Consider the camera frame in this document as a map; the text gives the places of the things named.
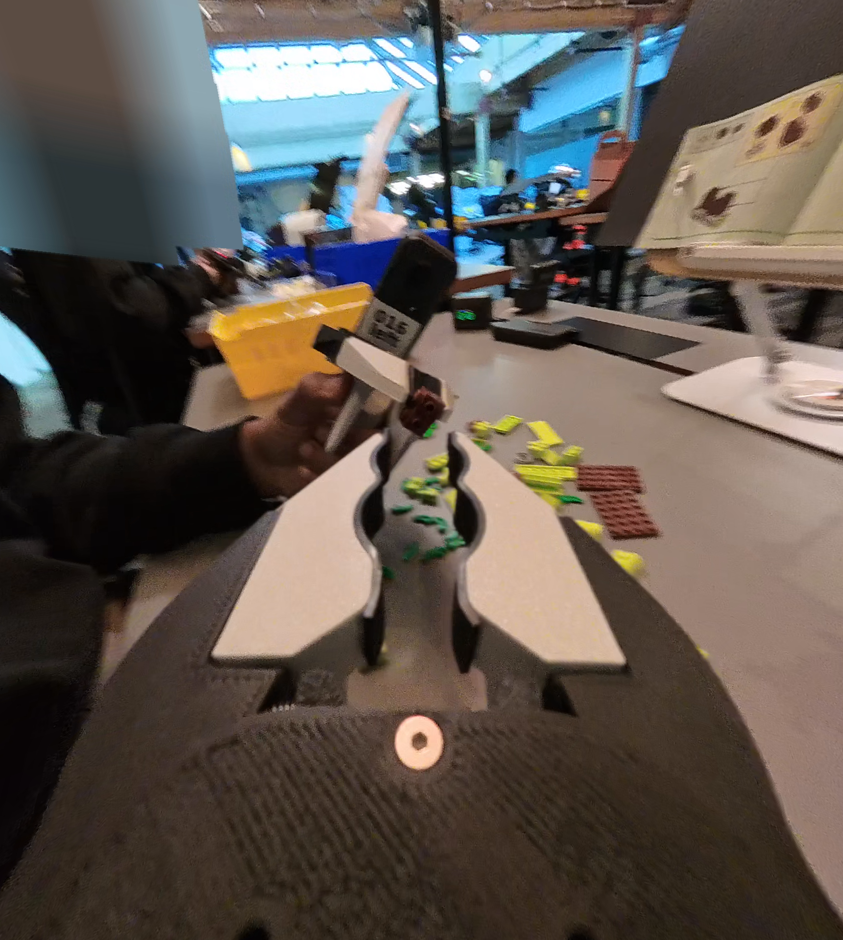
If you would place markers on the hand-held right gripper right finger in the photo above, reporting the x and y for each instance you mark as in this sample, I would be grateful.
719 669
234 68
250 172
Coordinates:
539 587

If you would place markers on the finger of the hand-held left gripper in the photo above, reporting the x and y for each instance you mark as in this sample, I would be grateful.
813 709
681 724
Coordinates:
377 367
428 385

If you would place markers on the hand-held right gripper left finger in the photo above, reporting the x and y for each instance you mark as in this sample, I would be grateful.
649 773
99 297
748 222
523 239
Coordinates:
296 587

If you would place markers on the brown toy brick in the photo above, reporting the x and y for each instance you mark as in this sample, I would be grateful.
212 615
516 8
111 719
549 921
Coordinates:
421 411

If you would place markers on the instruction booklet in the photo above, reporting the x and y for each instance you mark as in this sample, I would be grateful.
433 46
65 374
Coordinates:
833 183

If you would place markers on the person's left forearm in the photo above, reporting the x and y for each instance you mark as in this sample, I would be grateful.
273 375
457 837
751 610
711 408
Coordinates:
98 485

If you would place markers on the person's left hand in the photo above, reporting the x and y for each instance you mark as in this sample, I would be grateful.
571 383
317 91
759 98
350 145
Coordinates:
289 440

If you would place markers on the black charger green display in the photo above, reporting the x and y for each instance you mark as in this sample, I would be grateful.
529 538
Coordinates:
473 312

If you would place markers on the blue plastic bin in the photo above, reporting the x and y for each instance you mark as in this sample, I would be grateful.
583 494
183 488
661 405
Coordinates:
348 261

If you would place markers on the white cardboard sign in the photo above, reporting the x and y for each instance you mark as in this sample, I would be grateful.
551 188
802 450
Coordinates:
377 183

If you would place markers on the yellow plastic bin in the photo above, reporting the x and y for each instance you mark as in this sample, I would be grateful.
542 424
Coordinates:
267 352

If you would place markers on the black power adapter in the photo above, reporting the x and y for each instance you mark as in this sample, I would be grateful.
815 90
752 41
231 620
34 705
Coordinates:
535 290

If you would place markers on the black flat box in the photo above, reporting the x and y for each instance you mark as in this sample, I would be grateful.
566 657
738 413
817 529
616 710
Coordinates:
535 334

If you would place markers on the pile of toy bricks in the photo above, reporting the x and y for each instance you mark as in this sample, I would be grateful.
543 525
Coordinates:
616 477

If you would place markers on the black pillar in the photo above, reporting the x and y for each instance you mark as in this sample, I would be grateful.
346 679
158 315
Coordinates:
442 110

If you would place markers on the person's black clothing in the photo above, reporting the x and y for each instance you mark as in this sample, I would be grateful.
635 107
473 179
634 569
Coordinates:
135 330

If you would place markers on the white book stand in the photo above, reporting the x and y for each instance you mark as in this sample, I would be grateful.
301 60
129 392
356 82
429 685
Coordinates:
722 396

